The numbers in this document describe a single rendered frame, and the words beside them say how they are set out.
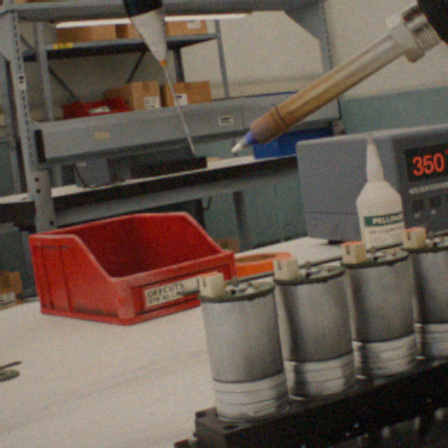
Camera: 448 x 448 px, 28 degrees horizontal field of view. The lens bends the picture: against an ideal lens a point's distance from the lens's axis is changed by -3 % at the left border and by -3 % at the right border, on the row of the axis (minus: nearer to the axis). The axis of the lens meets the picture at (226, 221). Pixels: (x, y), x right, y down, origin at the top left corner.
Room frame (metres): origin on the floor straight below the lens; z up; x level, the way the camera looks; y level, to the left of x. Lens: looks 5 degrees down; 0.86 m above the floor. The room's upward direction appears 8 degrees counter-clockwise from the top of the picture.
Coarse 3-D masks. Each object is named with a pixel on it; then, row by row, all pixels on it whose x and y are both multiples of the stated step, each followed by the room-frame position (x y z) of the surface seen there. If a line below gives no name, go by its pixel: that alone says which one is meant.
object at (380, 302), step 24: (408, 264) 0.32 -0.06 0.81; (360, 288) 0.31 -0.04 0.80; (384, 288) 0.31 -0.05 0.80; (408, 288) 0.31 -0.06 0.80; (360, 312) 0.31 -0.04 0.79; (384, 312) 0.31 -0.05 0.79; (408, 312) 0.31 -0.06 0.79; (360, 336) 0.31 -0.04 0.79; (384, 336) 0.31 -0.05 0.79; (408, 336) 0.31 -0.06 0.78; (360, 360) 0.31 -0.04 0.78; (384, 360) 0.31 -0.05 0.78; (408, 360) 0.31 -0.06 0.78
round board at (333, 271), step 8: (304, 272) 0.30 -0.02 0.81; (320, 272) 0.30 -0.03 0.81; (328, 272) 0.30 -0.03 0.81; (336, 272) 0.30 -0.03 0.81; (344, 272) 0.30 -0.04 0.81; (280, 280) 0.30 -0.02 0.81; (288, 280) 0.30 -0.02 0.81; (296, 280) 0.30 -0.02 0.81; (304, 280) 0.30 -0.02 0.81; (312, 280) 0.29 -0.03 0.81; (320, 280) 0.30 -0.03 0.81
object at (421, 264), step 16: (416, 256) 0.32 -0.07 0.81; (432, 256) 0.32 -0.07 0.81; (416, 272) 0.32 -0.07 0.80; (432, 272) 0.32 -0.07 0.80; (416, 288) 0.33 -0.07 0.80; (432, 288) 0.32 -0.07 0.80; (416, 304) 0.33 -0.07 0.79; (432, 304) 0.32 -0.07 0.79; (416, 320) 0.33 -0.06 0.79; (432, 320) 0.32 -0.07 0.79; (432, 336) 0.32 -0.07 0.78; (432, 352) 0.32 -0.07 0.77
